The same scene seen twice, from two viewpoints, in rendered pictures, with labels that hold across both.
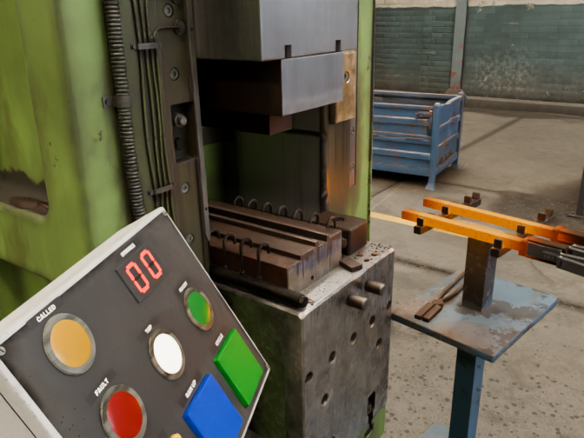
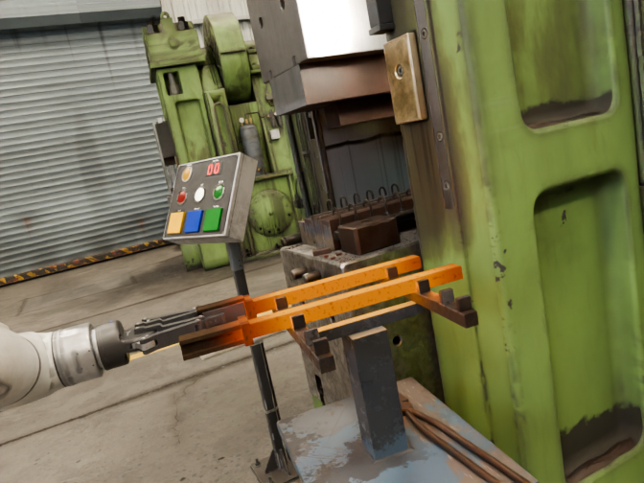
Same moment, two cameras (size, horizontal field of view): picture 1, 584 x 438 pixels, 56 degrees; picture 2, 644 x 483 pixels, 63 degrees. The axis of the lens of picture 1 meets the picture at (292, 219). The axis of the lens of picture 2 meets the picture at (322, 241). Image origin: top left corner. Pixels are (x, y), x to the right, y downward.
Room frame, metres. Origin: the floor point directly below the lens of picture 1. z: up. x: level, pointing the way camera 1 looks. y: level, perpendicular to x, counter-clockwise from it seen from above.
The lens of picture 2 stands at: (1.71, -1.23, 1.18)
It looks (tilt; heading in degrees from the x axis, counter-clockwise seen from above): 10 degrees down; 119
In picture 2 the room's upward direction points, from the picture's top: 11 degrees counter-clockwise
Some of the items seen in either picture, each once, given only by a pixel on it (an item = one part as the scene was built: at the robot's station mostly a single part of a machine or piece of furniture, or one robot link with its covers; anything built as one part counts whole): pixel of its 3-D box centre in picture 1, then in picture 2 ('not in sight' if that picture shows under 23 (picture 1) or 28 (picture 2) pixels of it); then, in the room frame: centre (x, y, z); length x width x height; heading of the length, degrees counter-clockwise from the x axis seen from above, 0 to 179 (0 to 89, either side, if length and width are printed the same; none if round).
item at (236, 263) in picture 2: not in sight; (253, 337); (0.54, 0.22, 0.54); 0.04 x 0.04 x 1.08; 53
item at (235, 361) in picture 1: (236, 368); (214, 219); (0.61, 0.08, 1.01); 0.07 x 0.05 x 0.07; 168
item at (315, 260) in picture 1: (239, 239); (380, 213); (1.16, 0.12, 0.96); 0.42 x 0.20 x 0.09; 53
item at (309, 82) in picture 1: (229, 76); (357, 81); (1.16, 0.12, 1.32); 0.42 x 0.20 x 0.10; 53
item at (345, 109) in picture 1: (342, 84); (404, 80); (1.36, -0.13, 1.27); 0.09 x 0.02 x 0.17; 143
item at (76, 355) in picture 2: not in sight; (81, 353); (0.96, -0.73, 0.93); 0.09 x 0.06 x 0.09; 135
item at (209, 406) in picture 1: (211, 420); (195, 221); (0.51, 0.10, 1.01); 0.07 x 0.05 x 0.07; 168
